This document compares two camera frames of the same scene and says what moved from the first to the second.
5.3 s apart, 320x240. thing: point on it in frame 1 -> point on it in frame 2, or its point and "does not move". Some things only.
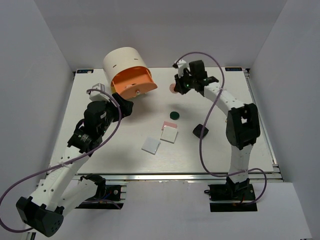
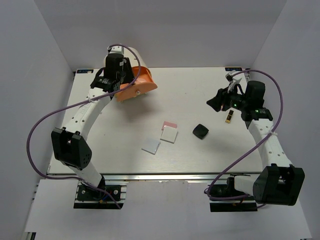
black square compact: x=197 y=131 does not move
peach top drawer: x=131 y=82 does not move
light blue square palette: x=151 y=145 does not move
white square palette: x=168 y=134 does not move
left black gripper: x=126 y=106 -> x=127 y=66
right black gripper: x=178 y=87 -> x=222 y=97
